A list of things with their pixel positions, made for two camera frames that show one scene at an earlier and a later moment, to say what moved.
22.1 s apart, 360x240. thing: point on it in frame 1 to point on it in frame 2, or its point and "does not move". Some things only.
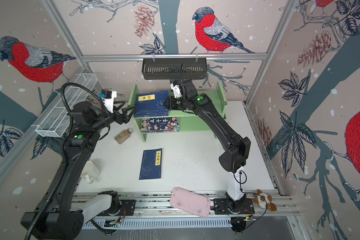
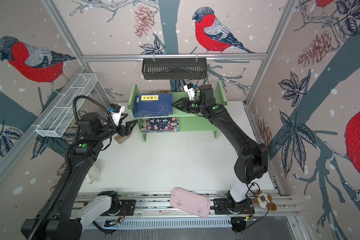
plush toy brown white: [264, 200] does not move
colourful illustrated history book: [161, 124] does not move
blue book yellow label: [151, 164] to [152, 104]
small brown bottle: [123, 136] does not move
